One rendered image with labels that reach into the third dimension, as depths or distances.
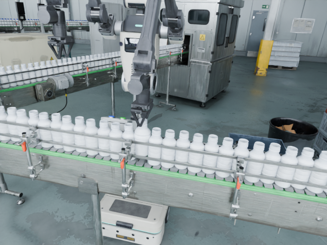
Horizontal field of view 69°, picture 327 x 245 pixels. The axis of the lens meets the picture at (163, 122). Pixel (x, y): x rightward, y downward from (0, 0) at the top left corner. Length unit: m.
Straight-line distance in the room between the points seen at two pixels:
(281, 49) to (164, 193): 9.49
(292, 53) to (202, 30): 6.30
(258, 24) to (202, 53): 8.55
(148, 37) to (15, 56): 4.13
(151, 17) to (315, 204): 0.94
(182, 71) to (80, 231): 3.48
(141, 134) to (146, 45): 0.35
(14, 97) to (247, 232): 2.24
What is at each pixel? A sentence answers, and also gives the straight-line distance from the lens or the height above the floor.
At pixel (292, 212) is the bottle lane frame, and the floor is 0.91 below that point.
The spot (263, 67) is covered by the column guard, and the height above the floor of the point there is 0.27.
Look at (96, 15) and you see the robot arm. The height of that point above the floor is 1.58.
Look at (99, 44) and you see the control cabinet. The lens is 6.96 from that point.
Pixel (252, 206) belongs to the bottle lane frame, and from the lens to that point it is 1.09.
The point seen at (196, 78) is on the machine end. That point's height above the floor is 0.55.
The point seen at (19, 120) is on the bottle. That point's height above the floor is 1.12.
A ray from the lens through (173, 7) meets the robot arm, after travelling 1.32.
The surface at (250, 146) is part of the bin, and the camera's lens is 1.60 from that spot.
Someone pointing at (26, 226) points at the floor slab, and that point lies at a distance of 2.37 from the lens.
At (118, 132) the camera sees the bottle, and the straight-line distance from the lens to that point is 1.04.
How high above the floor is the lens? 1.59
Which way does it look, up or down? 24 degrees down
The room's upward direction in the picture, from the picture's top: 3 degrees clockwise
